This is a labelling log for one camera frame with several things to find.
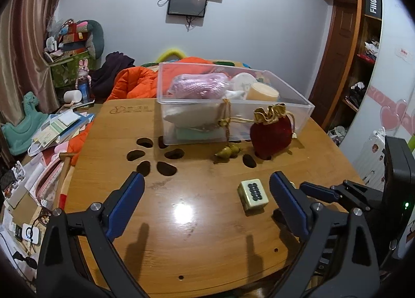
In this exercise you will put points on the small black wall monitor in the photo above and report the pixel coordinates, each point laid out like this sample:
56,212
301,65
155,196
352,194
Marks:
188,3

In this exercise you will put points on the orange down jacket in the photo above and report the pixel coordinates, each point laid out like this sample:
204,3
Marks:
136,84

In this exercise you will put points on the white cup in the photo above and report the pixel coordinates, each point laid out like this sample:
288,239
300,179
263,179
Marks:
73,96

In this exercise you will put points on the black box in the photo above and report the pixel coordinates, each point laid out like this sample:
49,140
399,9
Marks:
373,5

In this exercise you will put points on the red velvet pouch gold trim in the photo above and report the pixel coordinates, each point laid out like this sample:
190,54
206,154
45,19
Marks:
269,136

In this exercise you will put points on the brown wooden wardrobe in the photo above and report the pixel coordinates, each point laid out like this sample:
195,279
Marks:
340,58

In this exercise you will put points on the cream round jar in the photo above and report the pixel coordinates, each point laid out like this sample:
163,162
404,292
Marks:
262,90

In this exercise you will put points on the pink knitted bag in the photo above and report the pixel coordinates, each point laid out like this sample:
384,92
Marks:
197,86

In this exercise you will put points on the brown striped curtain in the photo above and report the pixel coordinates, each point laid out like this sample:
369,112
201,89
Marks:
22,58

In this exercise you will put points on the teal dinosaur plush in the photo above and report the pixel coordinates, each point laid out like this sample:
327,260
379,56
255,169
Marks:
26,126

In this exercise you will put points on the patterned blanket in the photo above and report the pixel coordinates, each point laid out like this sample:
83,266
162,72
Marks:
241,64

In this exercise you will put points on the stack of books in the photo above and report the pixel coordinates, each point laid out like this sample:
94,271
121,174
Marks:
61,123

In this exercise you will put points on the mahjong tile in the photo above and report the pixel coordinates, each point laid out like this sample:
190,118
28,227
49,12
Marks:
254,192

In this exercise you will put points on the teal bottle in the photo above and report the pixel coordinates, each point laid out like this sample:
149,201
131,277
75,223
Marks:
197,134

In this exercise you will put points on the pink patterned box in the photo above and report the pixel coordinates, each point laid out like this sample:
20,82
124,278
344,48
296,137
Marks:
48,184

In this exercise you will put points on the wooden desk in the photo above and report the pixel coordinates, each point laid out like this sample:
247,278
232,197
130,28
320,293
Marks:
201,181

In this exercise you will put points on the patchwork plush toy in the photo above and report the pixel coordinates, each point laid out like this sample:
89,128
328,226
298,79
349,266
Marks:
73,34

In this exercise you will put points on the grey-green cushion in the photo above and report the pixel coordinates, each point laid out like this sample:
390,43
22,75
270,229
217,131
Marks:
95,35

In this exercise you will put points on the white door with pink hearts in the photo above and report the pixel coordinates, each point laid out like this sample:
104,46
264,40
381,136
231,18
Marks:
389,74

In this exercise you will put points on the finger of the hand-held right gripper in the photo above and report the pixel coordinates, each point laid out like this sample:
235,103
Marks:
319,191

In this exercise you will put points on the white round tin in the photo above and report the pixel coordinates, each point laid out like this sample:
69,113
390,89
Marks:
243,82

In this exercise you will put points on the white printed bag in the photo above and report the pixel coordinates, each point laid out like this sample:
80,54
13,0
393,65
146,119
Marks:
373,158

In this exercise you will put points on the clear plastic storage box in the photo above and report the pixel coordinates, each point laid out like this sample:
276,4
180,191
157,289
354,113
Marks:
243,132

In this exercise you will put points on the pile of boxes and papers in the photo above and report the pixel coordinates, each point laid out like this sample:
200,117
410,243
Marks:
19,197

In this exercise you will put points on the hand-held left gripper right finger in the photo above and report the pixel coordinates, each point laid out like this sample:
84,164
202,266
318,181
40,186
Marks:
287,204

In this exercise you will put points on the green patterned box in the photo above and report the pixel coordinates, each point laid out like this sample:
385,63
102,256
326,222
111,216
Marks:
63,71

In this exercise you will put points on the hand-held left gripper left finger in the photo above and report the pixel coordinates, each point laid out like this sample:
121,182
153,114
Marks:
129,200

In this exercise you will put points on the small white fan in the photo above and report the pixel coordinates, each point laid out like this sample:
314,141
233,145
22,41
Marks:
51,44

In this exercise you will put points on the pink rabbit doll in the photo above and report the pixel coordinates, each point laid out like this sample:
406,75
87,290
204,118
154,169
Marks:
83,81

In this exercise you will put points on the dark purple cloth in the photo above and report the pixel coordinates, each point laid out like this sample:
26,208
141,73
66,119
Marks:
110,71

